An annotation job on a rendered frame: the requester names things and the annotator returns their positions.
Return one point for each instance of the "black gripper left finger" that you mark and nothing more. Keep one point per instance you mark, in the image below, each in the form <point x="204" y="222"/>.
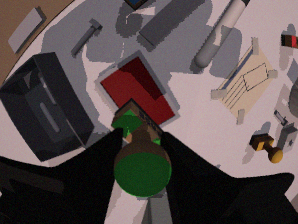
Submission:
<point x="80" y="188"/>

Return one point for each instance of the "brown flat board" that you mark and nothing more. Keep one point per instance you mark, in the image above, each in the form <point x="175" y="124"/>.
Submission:
<point x="21" y="21"/>

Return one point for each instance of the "dark grey flat bar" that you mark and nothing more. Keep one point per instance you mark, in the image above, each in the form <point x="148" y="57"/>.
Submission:
<point x="167" y="19"/>

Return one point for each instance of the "grey mug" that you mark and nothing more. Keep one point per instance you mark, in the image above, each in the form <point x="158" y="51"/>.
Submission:
<point x="293" y="105"/>

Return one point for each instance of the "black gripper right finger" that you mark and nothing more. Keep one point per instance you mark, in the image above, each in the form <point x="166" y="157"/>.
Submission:
<point x="199" y="193"/>

